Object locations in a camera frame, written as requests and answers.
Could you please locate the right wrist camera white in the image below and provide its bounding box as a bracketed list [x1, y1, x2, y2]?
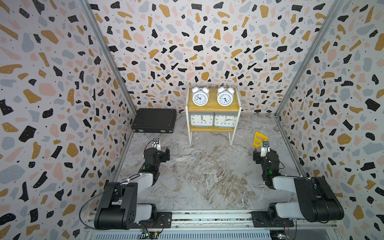
[261, 141, 271, 158]

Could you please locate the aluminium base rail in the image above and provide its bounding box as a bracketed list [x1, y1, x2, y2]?
[84, 210, 343, 240]

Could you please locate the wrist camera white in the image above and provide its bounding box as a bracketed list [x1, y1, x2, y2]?
[152, 138, 161, 151]
[261, 141, 271, 158]

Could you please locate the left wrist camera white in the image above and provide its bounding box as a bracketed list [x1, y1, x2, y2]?
[152, 138, 161, 151]

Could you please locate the black case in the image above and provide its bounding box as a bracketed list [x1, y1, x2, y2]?
[132, 108, 177, 134]

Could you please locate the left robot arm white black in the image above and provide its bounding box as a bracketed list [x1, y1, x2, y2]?
[94, 147, 170, 230]

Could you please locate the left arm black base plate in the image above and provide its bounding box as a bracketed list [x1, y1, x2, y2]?
[132, 212, 173, 229]

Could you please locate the grey square alarm clock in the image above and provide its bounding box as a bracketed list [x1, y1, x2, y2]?
[190, 112, 214, 128]
[214, 113, 238, 129]

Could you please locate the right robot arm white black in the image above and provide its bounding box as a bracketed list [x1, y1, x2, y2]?
[253, 148, 345, 226]

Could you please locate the white twin-bell clock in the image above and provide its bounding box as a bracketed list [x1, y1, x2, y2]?
[192, 86, 210, 107]
[217, 85, 235, 107]

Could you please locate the yellow plastic triangle tool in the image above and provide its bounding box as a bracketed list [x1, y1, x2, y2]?
[253, 132, 269, 149]

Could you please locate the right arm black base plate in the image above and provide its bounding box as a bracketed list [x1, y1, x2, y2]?
[251, 211, 294, 228]

